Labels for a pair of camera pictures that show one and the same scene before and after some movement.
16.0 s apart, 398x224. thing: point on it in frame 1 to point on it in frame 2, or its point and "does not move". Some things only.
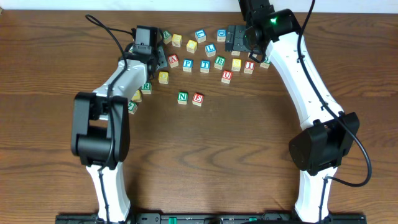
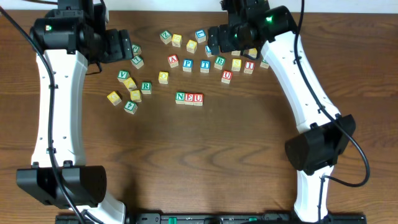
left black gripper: x=161 y=58 to x=125 y=44
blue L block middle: x=210 y=50 does not move
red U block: x=226 y=76 does not move
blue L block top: x=200 y=35 does not move
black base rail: x=211 y=218 does not move
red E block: x=198 y=99 to x=189 y=99
